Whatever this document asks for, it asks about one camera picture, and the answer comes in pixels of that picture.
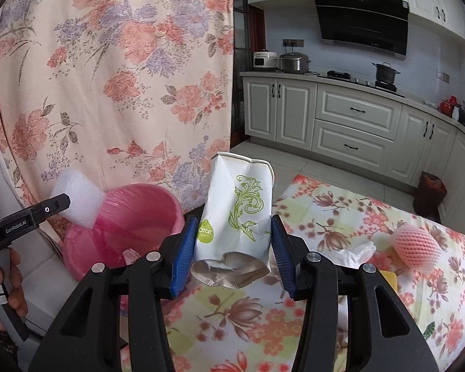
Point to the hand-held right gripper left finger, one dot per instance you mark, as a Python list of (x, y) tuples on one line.
[(184, 259)]

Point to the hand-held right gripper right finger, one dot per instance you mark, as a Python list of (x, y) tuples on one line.
[(283, 259)]

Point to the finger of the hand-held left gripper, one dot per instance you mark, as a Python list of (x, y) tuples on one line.
[(48, 208)]

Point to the white foam block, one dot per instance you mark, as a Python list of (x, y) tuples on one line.
[(81, 197)]

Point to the pink lined waste bin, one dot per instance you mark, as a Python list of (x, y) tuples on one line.
[(139, 209)]

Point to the crushed green print paper cup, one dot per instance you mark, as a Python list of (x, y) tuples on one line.
[(232, 209)]

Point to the white plastic bag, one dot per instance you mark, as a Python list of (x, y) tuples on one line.
[(356, 254)]

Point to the pink foam fruit net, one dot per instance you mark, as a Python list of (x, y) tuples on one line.
[(416, 245)]

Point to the person's left hand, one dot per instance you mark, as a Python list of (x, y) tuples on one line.
[(17, 286)]

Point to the small clear plastic wrap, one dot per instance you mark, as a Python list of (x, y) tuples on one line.
[(131, 256)]

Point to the floral tablecloth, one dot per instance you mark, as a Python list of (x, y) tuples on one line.
[(333, 209)]

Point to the small yellow sponge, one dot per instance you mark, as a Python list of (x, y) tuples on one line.
[(389, 281)]

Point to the floral curtain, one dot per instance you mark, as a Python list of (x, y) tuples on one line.
[(120, 66)]

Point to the dark floor bin red bag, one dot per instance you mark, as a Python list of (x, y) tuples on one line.
[(430, 193)]

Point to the white kitchen base cabinets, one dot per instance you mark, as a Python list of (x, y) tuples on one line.
[(356, 112)]

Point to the wooden glass door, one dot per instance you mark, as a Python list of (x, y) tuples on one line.
[(242, 85)]

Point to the black gas stove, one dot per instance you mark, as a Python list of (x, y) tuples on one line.
[(339, 73)]

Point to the steel pressure cooker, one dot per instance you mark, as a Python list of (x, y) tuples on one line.
[(294, 62)]

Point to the white rice cooker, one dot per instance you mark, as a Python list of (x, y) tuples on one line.
[(264, 61)]

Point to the black cooking pot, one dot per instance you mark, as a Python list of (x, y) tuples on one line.
[(385, 73)]

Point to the red kettle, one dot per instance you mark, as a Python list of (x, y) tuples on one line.
[(446, 106)]

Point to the black range hood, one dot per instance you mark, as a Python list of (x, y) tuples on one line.
[(356, 19)]

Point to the wall socket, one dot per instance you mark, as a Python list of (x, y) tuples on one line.
[(443, 76), (293, 42)]

